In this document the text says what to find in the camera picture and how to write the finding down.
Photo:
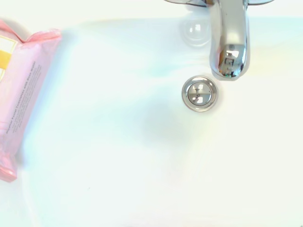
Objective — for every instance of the white ceramic sink basin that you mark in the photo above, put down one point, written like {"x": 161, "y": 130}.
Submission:
{"x": 118, "y": 142}

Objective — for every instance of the chrome sink drain stopper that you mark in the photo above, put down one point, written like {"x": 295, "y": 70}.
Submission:
{"x": 200, "y": 93}

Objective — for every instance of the chrome overflow hole cap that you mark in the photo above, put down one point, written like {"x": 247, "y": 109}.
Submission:
{"x": 196, "y": 29}

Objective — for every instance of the chrome faucet spout body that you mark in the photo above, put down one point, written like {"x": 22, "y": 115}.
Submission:
{"x": 230, "y": 35}

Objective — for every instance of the pink facial wipes pack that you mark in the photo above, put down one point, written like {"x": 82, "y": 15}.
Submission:
{"x": 26, "y": 89}

